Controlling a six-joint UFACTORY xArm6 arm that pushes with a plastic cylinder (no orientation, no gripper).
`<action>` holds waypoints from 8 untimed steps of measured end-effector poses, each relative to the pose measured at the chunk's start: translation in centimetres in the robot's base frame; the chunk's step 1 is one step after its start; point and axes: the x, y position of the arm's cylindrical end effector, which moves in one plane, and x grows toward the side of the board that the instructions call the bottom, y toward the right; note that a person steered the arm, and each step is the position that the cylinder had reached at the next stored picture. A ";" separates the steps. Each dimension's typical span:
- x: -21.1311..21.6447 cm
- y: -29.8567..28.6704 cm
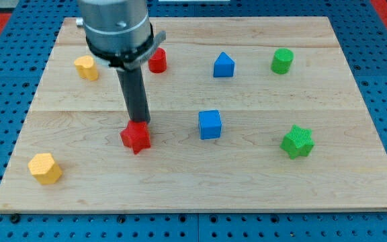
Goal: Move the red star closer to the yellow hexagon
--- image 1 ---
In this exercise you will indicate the yellow heart block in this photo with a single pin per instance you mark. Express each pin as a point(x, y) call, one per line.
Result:
point(86, 67)

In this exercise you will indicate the red star block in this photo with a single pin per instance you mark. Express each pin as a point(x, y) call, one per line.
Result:
point(136, 136)

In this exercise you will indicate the blue cube block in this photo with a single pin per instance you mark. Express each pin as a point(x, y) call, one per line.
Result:
point(210, 124)

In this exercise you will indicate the wooden board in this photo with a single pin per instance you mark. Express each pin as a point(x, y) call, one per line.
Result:
point(245, 170)

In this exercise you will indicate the blue triangle block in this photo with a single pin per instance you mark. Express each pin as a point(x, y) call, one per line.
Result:
point(223, 66)

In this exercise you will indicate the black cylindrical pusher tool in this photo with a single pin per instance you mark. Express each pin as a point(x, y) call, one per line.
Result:
point(132, 85)

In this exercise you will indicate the yellow hexagon block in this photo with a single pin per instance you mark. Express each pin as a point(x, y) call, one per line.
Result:
point(45, 169)

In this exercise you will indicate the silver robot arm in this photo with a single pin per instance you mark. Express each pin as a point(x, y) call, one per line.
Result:
point(119, 31)

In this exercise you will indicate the green cylinder block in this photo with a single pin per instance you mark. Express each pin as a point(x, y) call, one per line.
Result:
point(282, 60)

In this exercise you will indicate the green star block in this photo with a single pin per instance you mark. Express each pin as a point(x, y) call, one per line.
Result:
point(298, 142)

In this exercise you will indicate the red cylinder block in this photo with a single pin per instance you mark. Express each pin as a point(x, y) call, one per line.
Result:
point(157, 63)

